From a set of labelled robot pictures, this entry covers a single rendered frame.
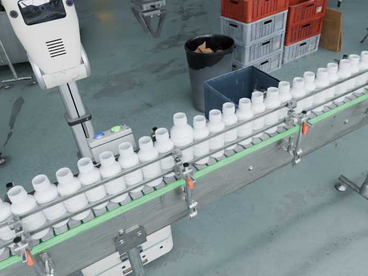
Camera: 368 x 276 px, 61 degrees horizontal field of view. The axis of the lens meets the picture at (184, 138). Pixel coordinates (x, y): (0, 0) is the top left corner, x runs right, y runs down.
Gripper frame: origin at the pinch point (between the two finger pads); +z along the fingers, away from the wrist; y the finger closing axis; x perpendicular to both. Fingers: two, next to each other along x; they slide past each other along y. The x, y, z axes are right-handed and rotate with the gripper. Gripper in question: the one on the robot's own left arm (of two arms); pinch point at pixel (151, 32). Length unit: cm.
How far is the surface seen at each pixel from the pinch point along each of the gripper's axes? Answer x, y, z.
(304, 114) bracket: -40, -25, 30
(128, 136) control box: 13.9, -2.1, 29.9
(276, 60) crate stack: -210, 167, 124
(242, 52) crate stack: -159, 165, 101
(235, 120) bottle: -17.8, -16.6, 28.2
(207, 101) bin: -39, 36, 54
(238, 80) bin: -61, 40, 50
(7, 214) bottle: 51, -17, 29
